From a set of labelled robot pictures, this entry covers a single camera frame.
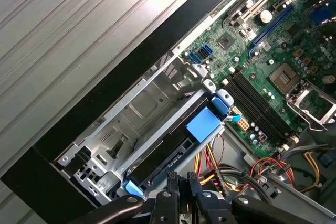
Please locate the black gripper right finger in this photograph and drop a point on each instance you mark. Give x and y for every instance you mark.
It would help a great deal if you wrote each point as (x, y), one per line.
(212, 211)

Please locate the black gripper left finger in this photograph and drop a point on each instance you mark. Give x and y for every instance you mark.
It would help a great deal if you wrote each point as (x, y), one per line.
(165, 211)

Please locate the hard disk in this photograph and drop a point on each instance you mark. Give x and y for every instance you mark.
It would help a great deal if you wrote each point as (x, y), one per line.
(202, 124)

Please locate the metal disk bay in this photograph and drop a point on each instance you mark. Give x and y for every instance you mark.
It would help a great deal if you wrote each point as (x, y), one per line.
(141, 108)

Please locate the black RAM slot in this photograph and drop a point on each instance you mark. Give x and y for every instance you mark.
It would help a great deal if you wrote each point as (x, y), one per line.
(254, 112)
(264, 103)
(261, 106)
(258, 109)

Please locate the metal socket cover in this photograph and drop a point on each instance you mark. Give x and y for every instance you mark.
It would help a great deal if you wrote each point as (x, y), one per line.
(304, 110)

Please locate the black open PC case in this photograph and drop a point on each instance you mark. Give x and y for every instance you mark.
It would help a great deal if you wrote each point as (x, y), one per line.
(131, 69)

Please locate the CPU socket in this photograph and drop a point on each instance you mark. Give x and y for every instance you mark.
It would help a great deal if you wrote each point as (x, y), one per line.
(284, 78)

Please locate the green motherboard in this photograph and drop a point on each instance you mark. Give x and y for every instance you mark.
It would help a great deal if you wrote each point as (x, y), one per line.
(273, 48)

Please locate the blue expansion slot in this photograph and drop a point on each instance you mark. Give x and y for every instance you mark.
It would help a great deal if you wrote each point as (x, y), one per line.
(273, 31)

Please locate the round coin battery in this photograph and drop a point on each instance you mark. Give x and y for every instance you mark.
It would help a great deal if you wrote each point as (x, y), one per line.
(265, 16)

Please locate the beige expansion slot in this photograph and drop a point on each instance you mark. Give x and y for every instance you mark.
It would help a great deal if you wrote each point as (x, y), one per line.
(262, 4)

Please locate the short black expansion slot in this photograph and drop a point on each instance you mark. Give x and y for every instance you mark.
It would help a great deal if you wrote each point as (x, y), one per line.
(279, 3)

